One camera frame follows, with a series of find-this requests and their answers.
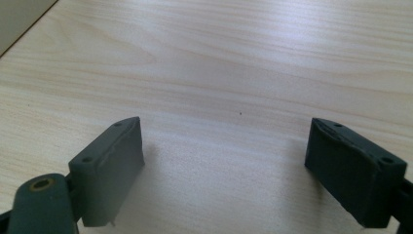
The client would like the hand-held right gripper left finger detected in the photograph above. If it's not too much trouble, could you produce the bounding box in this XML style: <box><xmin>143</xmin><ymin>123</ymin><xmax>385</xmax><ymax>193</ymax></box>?
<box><xmin>68</xmin><ymin>116</ymin><xmax>146</xmax><ymax>228</ymax></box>

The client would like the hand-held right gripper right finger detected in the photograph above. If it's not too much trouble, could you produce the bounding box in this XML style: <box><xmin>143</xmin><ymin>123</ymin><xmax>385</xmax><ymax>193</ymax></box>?
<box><xmin>304</xmin><ymin>117</ymin><xmax>408</xmax><ymax>229</ymax></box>

